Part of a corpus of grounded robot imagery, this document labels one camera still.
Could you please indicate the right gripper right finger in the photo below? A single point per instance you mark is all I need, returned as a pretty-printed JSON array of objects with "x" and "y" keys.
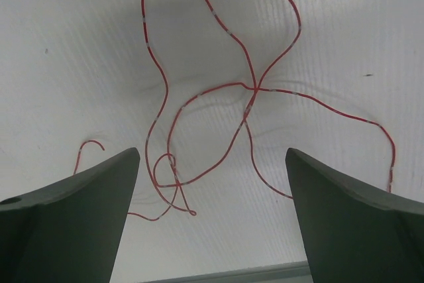
[{"x": 352, "y": 231}]

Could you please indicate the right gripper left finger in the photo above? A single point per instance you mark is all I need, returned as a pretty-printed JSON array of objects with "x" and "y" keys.
[{"x": 69, "y": 231}]

